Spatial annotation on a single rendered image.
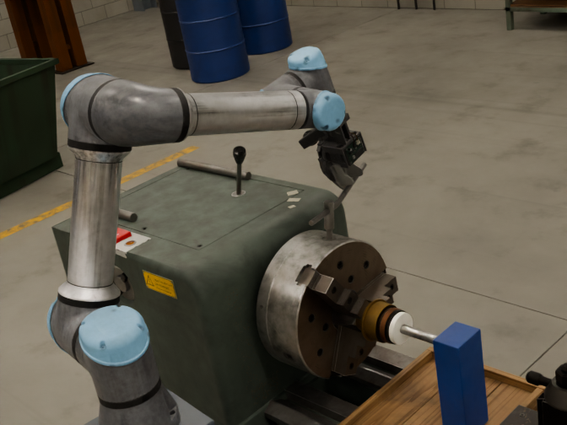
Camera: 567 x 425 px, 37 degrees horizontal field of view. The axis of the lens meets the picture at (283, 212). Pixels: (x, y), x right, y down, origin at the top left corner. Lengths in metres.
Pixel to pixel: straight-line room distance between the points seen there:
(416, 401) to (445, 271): 2.35
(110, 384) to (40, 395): 2.46
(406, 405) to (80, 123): 0.92
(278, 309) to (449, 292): 2.30
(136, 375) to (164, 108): 0.47
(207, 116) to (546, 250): 3.06
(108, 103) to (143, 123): 0.07
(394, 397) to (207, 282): 0.49
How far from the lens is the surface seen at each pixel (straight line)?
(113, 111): 1.47
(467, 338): 1.72
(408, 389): 1.98
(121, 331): 1.53
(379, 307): 1.83
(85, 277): 1.63
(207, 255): 1.87
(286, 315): 1.82
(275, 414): 2.02
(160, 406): 1.60
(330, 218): 1.86
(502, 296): 4.01
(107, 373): 1.54
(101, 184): 1.58
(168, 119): 1.47
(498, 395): 1.95
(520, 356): 3.62
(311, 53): 1.81
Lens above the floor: 2.06
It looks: 24 degrees down
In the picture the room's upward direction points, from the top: 11 degrees counter-clockwise
